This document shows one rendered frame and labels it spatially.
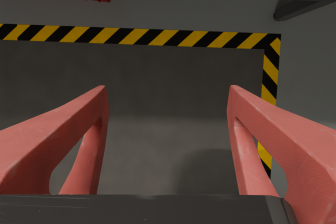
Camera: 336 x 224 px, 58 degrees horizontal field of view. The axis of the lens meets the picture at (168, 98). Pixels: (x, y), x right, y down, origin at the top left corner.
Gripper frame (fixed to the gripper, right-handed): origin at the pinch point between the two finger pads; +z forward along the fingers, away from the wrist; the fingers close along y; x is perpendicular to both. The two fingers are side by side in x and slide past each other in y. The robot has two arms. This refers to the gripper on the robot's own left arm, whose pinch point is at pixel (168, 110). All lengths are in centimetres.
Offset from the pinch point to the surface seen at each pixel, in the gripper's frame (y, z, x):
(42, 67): 48, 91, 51
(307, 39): -53, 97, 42
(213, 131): -18, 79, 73
